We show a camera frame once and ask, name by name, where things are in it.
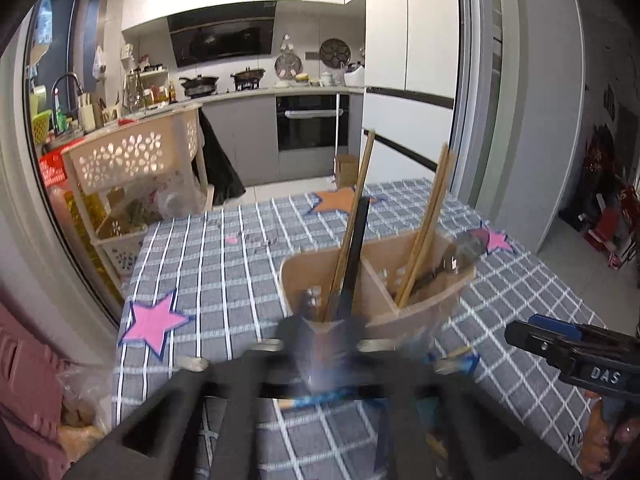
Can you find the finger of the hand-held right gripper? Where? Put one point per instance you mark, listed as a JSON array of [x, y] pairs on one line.
[[555, 323], [535, 337]]

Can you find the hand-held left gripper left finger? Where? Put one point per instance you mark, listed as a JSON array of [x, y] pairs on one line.
[[300, 345]]

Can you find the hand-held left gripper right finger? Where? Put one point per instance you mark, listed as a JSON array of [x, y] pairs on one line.
[[350, 350]]

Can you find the blue patterned chopstick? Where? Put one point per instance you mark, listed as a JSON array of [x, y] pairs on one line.
[[462, 361]]

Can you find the beige plastic utensil holder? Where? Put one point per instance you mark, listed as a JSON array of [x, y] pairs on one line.
[[420, 312]]

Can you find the wooden chopstick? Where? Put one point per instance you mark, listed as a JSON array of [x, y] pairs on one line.
[[428, 200], [439, 200], [359, 185]]

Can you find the person's right hand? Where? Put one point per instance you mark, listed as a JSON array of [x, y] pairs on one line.
[[607, 440]]

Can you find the grey checked star tablecloth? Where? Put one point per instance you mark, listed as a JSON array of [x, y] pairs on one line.
[[225, 260]]

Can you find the red festive decorations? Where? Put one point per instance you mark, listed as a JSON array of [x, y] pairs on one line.
[[600, 170]]

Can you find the cardboard box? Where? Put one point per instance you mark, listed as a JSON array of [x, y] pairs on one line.
[[346, 172]]

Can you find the black hanging cloth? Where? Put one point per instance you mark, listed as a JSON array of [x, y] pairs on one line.
[[217, 170]]

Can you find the black built-in oven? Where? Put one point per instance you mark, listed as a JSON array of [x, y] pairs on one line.
[[305, 130]]

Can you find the beige flower-hole basket rack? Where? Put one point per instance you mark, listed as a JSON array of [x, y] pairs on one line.
[[180, 160]]

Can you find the clear plastic bag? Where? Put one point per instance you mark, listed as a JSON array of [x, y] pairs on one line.
[[80, 425]]

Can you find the black cooking pot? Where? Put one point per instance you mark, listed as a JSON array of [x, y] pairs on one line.
[[248, 77]]

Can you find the black wok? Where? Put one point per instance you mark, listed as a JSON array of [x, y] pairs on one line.
[[200, 85]]

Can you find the round metal steamer rack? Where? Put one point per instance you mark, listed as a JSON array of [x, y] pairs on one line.
[[287, 66]]

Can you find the round dark steamer rack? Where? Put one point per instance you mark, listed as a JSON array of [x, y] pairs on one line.
[[336, 52]]

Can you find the white spice shelf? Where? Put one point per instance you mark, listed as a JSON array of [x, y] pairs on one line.
[[150, 90]]

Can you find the black range hood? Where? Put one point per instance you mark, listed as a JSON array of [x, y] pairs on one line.
[[220, 40]]

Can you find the white refrigerator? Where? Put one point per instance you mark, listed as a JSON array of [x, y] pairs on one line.
[[400, 35]]

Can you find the green plastic basket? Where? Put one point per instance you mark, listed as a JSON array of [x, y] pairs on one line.
[[42, 125]]

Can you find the white hanging plastic bag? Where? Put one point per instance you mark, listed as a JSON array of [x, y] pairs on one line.
[[99, 65]]

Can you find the black kitchen faucet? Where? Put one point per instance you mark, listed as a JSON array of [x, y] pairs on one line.
[[66, 75]]

